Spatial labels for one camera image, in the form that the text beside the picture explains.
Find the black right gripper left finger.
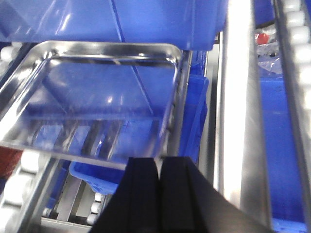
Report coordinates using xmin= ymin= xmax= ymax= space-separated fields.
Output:
xmin=90 ymin=158 xmax=160 ymax=233

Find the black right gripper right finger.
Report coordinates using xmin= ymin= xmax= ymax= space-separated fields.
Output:
xmin=160 ymin=157 xmax=271 ymax=233

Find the silver metal tray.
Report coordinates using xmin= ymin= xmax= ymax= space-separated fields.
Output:
xmin=0 ymin=41 xmax=183 ymax=169

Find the blue bin lower middle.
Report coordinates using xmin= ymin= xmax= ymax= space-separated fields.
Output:
xmin=69 ymin=162 xmax=124 ymax=195

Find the blue bin lower right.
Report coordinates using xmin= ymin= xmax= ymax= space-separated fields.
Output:
xmin=260 ymin=76 xmax=307 ymax=233

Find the large blue bin upper middle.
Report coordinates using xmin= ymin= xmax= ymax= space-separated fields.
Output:
xmin=0 ymin=0 xmax=228 ymax=50

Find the white roller conveyor track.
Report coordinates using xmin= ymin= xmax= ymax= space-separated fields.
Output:
xmin=274 ymin=0 xmax=311 ymax=192

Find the steel divider rail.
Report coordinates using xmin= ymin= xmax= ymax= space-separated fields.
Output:
xmin=214 ymin=0 xmax=272 ymax=228

